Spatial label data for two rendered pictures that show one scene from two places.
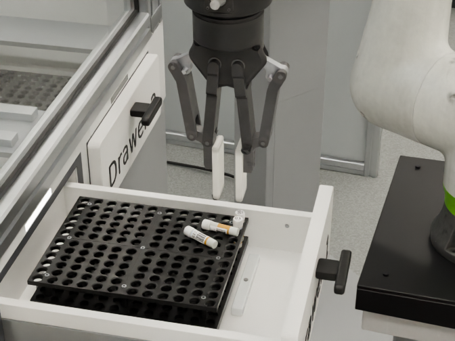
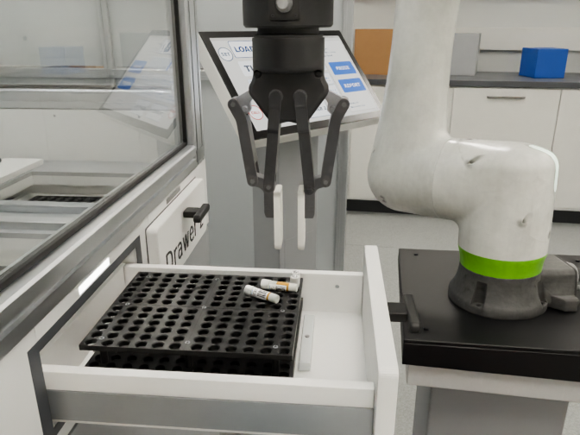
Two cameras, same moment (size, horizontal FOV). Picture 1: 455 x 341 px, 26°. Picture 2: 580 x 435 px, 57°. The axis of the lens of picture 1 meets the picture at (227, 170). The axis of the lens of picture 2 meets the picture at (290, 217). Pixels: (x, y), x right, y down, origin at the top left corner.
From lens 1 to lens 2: 0.56 m
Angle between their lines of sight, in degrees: 14
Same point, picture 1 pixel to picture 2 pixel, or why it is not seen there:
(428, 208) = (438, 279)
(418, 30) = (427, 118)
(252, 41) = (316, 62)
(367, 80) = (387, 166)
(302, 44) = not seen: hidden behind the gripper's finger
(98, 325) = (160, 387)
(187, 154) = not seen: hidden behind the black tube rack
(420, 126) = (439, 196)
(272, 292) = (334, 347)
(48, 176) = (105, 243)
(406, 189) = (413, 268)
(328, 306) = not seen: hidden behind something
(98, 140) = (155, 227)
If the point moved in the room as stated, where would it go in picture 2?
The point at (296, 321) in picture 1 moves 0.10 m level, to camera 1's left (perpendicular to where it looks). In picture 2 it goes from (391, 356) to (281, 365)
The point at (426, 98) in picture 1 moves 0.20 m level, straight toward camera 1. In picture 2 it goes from (444, 169) to (475, 214)
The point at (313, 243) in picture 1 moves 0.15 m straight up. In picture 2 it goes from (377, 286) to (386, 160)
